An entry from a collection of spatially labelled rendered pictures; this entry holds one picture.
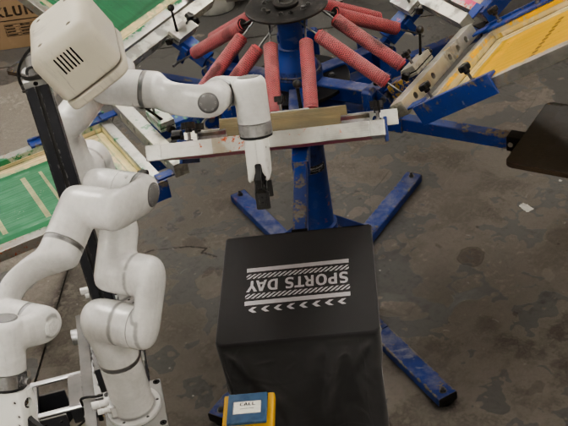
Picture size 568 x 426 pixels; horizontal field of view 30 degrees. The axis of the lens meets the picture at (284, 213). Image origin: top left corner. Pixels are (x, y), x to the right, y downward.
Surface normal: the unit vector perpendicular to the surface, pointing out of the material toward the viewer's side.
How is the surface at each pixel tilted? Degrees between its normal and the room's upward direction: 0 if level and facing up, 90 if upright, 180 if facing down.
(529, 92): 0
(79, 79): 90
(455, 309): 0
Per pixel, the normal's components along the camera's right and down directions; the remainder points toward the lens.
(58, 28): -0.55, -0.62
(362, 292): -0.14, -0.81
